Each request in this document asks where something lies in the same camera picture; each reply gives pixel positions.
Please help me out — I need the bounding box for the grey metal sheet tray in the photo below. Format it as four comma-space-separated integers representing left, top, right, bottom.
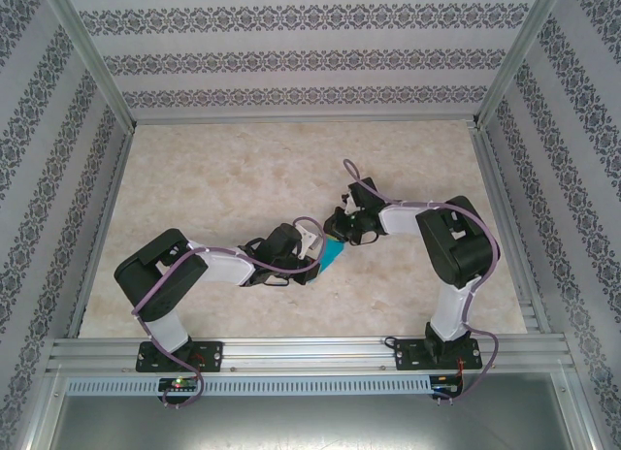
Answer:
28, 371, 596, 450

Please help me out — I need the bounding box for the aluminium frame post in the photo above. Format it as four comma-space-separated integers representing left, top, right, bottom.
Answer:
38, 0, 138, 131
473, 0, 568, 129

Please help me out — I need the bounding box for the blue square paper sheet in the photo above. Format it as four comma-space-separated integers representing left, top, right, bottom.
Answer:
310, 236, 348, 285

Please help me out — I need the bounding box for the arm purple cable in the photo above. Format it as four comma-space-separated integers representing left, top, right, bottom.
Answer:
133, 215, 326, 407
343, 158, 502, 405

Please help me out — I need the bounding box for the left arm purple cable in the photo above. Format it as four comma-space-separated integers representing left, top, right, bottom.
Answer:
133, 215, 326, 407

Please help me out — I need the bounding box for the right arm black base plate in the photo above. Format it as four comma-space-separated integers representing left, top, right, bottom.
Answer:
393, 337, 484, 372

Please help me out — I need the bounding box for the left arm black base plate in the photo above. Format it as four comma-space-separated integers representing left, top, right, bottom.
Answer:
135, 340, 224, 373

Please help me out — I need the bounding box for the slotted grey cable duct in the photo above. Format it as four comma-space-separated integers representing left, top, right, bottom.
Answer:
65, 375, 433, 396

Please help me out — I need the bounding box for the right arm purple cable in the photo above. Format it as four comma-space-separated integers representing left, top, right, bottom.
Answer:
343, 158, 502, 405

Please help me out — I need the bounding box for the aluminium side rail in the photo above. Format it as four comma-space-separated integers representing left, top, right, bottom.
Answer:
65, 128, 136, 339
468, 127, 552, 333

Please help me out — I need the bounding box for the aluminium mounting rail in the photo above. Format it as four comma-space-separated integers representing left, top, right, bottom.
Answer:
46, 336, 572, 373

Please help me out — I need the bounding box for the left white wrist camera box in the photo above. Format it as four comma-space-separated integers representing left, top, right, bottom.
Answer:
294, 223, 320, 258

